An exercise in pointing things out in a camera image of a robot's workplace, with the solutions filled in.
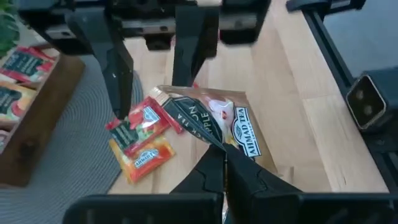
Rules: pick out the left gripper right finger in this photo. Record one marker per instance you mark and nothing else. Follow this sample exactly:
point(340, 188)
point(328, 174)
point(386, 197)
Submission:
point(248, 183)

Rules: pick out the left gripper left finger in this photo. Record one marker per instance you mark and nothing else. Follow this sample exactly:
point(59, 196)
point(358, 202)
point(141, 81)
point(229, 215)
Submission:
point(208, 177)

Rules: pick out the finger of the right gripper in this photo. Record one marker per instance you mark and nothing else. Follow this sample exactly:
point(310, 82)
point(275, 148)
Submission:
point(192, 40)
point(118, 77)

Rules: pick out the brown tea packet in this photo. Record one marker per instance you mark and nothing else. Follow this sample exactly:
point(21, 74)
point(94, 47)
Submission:
point(202, 118)

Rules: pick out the dark wooden tea box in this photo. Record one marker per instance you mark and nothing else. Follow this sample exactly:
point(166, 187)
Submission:
point(46, 130)

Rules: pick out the grey round table mat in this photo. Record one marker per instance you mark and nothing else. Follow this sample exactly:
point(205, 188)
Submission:
point(77, 161)

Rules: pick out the green leafy potted plant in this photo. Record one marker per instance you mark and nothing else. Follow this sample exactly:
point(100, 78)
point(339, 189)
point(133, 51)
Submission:
point(7, 34)

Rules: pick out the black table-level camera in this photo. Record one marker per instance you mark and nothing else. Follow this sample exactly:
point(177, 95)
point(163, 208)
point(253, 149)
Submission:
point(367, 102)

